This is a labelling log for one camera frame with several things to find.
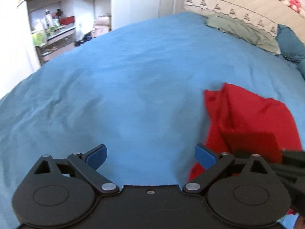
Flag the olive green garment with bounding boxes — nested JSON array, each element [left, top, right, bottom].
[[205, 14, 280, 54]]

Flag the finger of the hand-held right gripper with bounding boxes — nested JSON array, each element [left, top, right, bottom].
[[272, 148, 305, 216]]

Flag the blue pillow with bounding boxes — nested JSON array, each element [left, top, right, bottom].
[[276, 24, 305, 64]]

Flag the green plastic bag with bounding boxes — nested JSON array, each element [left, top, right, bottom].
[[32, 20, 48, 47]]

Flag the red knit sweater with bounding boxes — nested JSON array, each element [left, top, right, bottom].
[[187, 82, 305, 216]]

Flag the cream embroidered pillow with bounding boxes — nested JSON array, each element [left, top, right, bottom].
[[183, 0, 305, 39]]

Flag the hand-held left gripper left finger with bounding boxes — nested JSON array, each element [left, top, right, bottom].
[[30, 144, 120, 194]]

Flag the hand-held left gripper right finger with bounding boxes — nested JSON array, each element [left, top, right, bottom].
[[182, 144, 279, 194]]

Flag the pink stuffed toy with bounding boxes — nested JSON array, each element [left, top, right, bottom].
[[288, 0, 302, 13]]

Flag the blue duvet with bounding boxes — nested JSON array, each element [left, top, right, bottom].
[[297, 60, 305, 80]]

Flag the white shelf unit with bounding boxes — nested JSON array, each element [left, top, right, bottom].
[[17, 0, 113, 67]]

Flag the white bottle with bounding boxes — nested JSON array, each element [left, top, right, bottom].
[[44, 10, 54, 29]]

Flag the blue bed sheet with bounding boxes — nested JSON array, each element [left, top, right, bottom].
[[0, 11, 305, 229]]

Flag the dark shoes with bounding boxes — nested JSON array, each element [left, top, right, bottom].
[[75, 35, 92, 47]]

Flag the red box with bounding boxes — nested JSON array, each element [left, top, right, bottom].
[[59, 16, 76, 26]]

